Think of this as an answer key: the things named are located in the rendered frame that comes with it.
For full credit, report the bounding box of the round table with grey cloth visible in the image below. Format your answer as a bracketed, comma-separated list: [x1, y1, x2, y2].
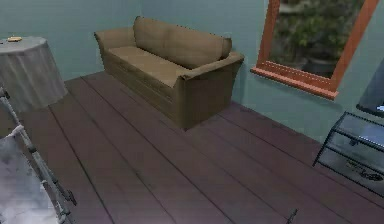
[0, 36, 69, 113]

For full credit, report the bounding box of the black glass television stand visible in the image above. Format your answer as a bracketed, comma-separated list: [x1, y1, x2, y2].
[312, 111, 384, 198]

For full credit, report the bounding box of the black television set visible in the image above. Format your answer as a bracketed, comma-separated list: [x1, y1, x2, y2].
[355, 58, 384, 118]

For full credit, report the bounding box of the grey white canvas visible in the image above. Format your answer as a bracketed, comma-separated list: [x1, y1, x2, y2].
[0, 125, 60, 224]

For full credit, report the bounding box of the brown sofa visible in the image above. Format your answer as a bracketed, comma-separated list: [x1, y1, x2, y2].
[93, 15, 245, 130]

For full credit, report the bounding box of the grey metal tripod stand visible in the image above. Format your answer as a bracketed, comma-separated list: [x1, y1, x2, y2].
[0, 87, 78, 224]

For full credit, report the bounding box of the orange framed window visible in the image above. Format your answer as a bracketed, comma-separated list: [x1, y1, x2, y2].
[250, 0, 381, 101]

